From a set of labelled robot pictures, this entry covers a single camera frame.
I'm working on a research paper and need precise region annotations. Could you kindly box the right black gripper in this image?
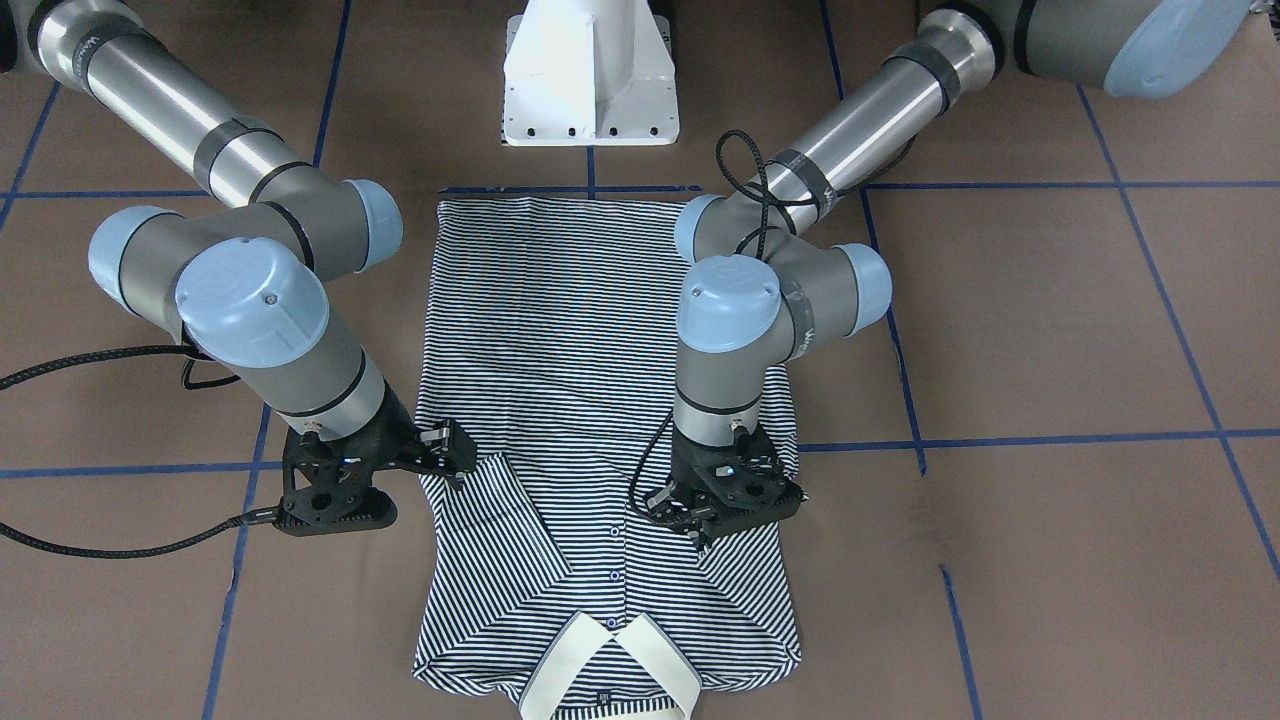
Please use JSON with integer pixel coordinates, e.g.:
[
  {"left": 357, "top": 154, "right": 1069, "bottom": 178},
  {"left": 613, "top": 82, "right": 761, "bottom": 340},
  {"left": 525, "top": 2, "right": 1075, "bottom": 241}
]
[{"left": 300, "top": 392, "right": 477, "bottom": 491}]

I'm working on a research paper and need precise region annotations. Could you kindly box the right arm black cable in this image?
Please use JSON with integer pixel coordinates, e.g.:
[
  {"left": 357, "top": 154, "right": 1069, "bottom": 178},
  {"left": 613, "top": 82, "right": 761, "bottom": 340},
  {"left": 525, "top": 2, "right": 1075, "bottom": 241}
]
[{"left": 0, "top": 345, "right": 291, "bottom": 559}]

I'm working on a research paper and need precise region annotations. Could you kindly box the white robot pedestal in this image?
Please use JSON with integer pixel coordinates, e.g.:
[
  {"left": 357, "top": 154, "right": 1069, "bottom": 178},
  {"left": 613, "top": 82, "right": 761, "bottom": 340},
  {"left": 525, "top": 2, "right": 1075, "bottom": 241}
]
[{"left": 500, "top": 1, "right": 681, "bottom": 147}]

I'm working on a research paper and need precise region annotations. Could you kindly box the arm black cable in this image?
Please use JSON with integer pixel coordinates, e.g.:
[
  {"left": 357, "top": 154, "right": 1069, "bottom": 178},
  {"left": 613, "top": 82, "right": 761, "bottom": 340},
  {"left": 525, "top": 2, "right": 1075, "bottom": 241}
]
[
  {"left": 0, "top": 345, "right": 291, "bottom": 559},
  {"left": 628, "top": 129, "right": 831, "bottom": 521}
]

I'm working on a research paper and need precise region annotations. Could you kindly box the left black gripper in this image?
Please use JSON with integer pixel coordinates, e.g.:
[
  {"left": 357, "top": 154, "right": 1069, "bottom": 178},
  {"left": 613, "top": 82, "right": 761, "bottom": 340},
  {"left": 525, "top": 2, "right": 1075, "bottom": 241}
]
[{"left": 644, "top": 427, "right": 805, "bottom": 553}]

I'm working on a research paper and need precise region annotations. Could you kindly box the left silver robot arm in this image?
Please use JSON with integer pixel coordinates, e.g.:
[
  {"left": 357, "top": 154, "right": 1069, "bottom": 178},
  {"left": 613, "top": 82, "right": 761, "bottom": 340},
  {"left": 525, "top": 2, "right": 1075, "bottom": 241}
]
[{"left": 639, "top": 1, "right": 1253, "bottom": 550}]

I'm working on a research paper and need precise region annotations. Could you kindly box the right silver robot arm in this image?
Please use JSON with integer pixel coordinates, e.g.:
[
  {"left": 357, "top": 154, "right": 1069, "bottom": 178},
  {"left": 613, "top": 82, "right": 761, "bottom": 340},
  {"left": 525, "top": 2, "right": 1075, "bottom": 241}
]
[{"left": 3, "top": 1, "right": 476, "bottom": 487}]

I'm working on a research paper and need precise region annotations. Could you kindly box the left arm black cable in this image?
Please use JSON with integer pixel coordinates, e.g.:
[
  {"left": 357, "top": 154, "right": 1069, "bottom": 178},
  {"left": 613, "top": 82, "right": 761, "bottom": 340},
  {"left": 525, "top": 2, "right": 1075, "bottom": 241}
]
[{"left": 628, "top": 129, "right": 831, "bottom": 521}]

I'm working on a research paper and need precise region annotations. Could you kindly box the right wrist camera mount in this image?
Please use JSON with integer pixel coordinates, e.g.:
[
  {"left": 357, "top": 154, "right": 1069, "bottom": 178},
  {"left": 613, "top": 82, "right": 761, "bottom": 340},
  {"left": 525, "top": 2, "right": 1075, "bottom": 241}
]
[{"left": 271, "top": 429, "right": 398, "bottom": 537}]

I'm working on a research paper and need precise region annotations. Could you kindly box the striped polo shirt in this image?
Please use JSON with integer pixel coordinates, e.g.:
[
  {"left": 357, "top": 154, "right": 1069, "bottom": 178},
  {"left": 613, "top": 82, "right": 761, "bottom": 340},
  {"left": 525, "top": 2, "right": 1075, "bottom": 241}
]
[{"left": 413, "top": 197, "right": 801, "bottom": 719}]

